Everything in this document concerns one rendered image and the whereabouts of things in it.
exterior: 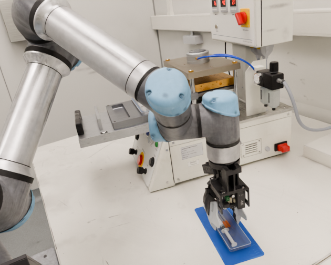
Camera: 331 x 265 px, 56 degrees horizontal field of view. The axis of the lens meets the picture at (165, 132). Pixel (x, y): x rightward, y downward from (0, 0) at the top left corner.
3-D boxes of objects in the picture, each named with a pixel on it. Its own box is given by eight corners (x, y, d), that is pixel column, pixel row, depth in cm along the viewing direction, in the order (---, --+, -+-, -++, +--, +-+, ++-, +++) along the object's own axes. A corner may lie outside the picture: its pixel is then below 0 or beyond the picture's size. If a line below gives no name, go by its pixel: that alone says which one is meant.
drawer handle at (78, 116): (82, 119, 112) (79, 109, 110) (84, 134, 98) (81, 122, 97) (76, 120, 111) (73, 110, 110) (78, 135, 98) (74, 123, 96)
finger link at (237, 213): (245, 235, 77) (235, 208, 73) (234, 221, 82) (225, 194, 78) (256, 230, 77) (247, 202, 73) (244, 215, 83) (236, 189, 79)
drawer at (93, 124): (154, 110, 122) (151, 91, 119) (171, 129, 102) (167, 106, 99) (79, 126, 116) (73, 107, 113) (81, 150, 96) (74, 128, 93)
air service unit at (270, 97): (261, 100, 104) (260, 55, 98) (289, 113, 91) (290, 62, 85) (247, 103, 103) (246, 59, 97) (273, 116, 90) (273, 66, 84)
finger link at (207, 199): (203, 215, 77) (207, 185, 74) (200, 212, 79) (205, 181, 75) (220, 214, 78) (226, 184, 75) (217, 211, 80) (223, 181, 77)
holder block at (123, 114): (149, 102, 119) (148, 96, 118) (163, 118, 101) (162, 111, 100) (106, 111, 116) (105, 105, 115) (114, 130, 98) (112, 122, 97)
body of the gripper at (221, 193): (220, 217, 71) (217, 172, 66) (206, 196, 78) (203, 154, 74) (250, 209, 72) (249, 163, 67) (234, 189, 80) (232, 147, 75)
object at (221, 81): (210, 77, 123) (208, 52, 119) (237, 89, 103) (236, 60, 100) (169, 85, 119) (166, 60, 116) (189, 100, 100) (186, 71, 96)
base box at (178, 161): (243, 123, 143) (242, 88, 137) (297, 158, 110) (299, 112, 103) (131, 152, 132) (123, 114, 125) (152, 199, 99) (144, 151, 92)
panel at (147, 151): (131, 152, 130) (143, 111, 125) (148, 189, 103) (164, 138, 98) (127, 152, 129) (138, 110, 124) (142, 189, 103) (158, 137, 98)
